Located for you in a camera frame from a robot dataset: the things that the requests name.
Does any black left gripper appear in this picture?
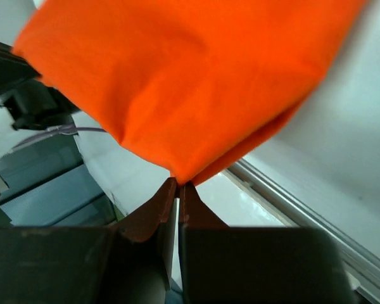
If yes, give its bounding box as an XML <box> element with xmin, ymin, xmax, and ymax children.
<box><xmin>0</xmin><ymin>42</ymin><xmax>80</xmax><ymax>130</ymax></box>

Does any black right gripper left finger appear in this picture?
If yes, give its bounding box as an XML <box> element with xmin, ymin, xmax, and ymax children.
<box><xmin>0</xmin><ymin>178</ymin><xmax>177</xmax><ymax>303</ymax></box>

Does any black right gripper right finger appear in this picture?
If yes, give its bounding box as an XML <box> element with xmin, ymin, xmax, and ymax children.
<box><xmin>179</xmin><ymin>184</ymin><xmax>355</xmax><ymax>303</ymax></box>

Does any orange t shirt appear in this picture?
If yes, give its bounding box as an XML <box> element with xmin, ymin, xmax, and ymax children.
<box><xmin>13</xmin><ymin>1</ymin><xmax>365</xmax><ymax>184</ymax></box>

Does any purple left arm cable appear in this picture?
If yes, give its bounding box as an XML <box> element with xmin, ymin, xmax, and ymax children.
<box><xmin>0</xmin><ymin>125</ymin><xmax>107</xmax><ymax>187</ymax></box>

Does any aluminium table edge rail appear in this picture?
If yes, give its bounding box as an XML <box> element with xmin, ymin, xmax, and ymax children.
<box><xmin>227</xmin><ymin>160</ymin><xmax>380</xmax><ymax>303</ymax></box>

